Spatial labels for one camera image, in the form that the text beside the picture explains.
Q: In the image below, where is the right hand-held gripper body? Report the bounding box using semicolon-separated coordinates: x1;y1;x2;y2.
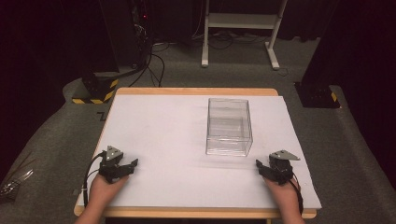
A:
266;149;302;187

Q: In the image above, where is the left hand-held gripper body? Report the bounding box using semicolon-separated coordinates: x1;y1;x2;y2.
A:
98;145;129;184

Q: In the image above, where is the clear plastic box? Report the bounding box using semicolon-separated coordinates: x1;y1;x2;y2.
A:
205;97;254;158

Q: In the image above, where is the person's right hand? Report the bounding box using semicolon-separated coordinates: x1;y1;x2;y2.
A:
263;176;303;210

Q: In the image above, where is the person's left hand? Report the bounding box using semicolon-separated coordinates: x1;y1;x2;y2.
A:
88;173;129;209

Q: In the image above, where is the white table sheet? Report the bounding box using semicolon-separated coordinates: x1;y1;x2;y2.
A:
77;94;323;210

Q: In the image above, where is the black yellow striped stand base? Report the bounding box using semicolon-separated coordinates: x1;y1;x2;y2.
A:
71;72;120;105

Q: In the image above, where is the wooden table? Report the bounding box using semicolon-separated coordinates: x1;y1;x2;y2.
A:
73;87;318;220

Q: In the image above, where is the metal rods bundle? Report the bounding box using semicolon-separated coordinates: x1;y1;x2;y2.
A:
0;151;35;201

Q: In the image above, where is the black equipment rack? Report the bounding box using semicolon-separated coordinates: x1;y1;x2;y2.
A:
99;0;153;70

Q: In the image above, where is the dark curtain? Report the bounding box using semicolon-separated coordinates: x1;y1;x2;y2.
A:
0;0;120;104
300;0;396;175

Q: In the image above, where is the white metal stand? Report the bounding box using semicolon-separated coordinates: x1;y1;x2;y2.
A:
201;0;290;71

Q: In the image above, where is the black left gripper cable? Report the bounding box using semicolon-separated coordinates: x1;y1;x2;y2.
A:
82;150;106;209

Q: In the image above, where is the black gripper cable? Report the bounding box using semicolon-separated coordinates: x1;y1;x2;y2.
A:
289;175;304;217
82;150;106;209

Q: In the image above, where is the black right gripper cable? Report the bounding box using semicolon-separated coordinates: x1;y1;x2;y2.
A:
289;175;304;217

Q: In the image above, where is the black floor cable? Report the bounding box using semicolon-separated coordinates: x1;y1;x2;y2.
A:
128;43;166;89

